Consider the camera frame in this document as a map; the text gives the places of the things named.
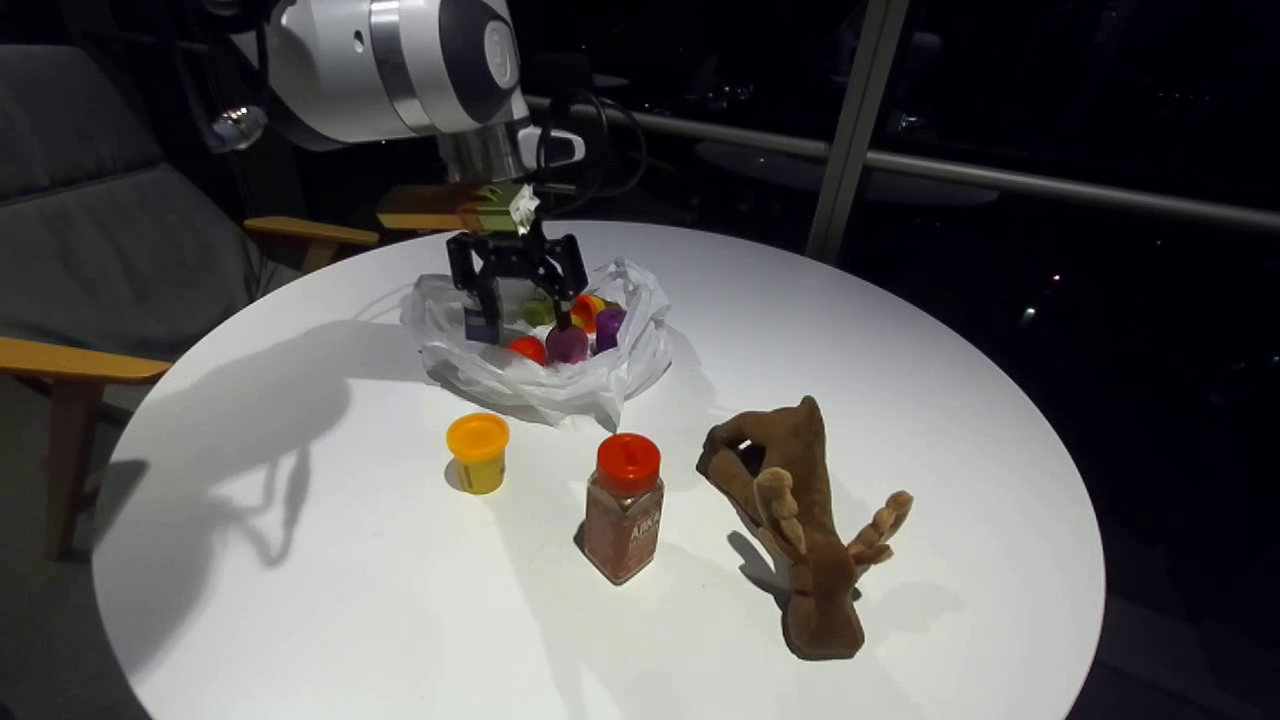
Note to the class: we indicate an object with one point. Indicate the yellow play dough tub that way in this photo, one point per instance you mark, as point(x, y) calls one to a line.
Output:
point(477, 452)

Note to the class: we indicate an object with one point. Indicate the grey armchair with wooden arms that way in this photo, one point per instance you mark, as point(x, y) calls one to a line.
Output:
point(109, 258)

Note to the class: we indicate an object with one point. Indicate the red play dough tub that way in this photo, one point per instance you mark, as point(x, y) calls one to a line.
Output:
point(530, 349)

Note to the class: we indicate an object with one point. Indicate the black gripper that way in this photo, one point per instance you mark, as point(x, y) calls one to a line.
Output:
point(477, 258)

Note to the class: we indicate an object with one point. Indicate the orange play dough tub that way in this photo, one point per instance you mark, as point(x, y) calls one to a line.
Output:
point(584, 311)

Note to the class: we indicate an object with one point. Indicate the grey window post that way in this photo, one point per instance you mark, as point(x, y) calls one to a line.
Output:
point(856, 120)

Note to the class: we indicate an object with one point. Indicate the white plastic bag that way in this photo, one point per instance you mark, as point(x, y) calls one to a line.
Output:
point(516, 386)

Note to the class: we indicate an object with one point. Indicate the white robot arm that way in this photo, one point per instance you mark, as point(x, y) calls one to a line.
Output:
point(448, 71)

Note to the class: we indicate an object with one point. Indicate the metal window railing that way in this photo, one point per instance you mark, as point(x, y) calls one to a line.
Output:
point(240, 127)

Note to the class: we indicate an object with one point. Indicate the spice jar with red lid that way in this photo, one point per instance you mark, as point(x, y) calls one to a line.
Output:
point(620, 511)

